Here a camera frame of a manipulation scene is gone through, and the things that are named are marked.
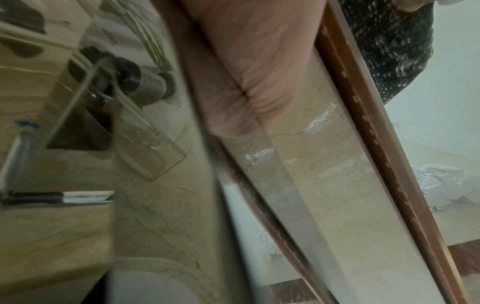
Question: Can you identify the person's left hand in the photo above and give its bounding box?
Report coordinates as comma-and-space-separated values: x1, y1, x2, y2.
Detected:
183, 0, 328, 129

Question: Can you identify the dark speckled garment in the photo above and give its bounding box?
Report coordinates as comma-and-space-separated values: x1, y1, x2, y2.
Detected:
337, 0, 436, 105

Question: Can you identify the striped patterned cloth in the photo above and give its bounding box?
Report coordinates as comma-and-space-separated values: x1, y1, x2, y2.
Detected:
100, 0, 178, 73

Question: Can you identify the black cylindrical fixture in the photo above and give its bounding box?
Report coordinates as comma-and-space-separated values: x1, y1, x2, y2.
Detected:
78, 46, 178, 105

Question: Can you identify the clear glass shelf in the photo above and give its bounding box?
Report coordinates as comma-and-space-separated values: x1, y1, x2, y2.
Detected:
44, 56, 188, 182

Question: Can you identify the white plastic bag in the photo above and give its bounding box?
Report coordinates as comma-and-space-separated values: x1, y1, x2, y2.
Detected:
411, 164, 480, 212

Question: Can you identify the chrome bar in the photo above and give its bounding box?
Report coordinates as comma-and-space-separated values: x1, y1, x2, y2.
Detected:
0, 190, 116, 207

